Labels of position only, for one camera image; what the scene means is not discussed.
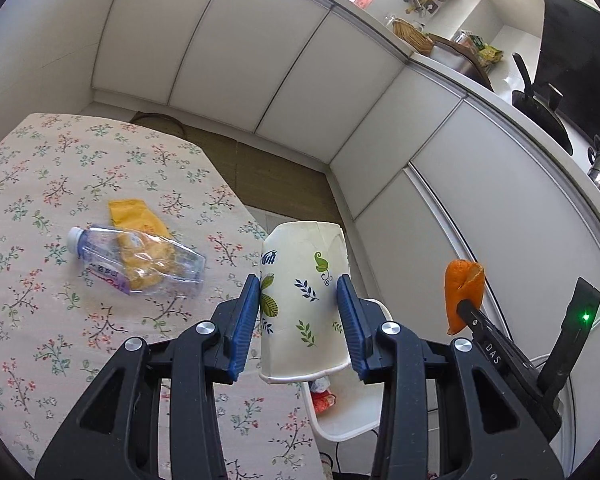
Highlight clear plastic water bottle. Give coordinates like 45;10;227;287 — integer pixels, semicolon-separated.
67;226;206;296

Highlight white floral paper cup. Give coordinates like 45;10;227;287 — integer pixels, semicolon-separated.
260;221;350;384

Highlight yellow snack wrapper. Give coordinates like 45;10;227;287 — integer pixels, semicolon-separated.
108;198;171;238

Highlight white plastic trash bin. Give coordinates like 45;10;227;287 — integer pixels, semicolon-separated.
298;296;384;442

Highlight white kitchen cabinets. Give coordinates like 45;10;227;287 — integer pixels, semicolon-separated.
92;0;600;468

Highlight floral tablecloth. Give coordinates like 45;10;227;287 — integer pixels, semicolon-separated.
0;112;326;480

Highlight black frying pan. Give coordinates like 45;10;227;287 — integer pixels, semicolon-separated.
512;52;573;156

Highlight black range hood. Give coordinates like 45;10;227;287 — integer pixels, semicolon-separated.
534;0;600;138

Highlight green yellow snack bags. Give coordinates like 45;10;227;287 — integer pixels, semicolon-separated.
453;29;504;68

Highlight wooden cutting board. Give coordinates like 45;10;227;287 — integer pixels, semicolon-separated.
427;34;493;91

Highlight wicker basket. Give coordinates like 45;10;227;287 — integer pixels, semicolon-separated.
391;18;434;55

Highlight black floor cable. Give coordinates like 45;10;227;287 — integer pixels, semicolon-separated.
319;441;382;480

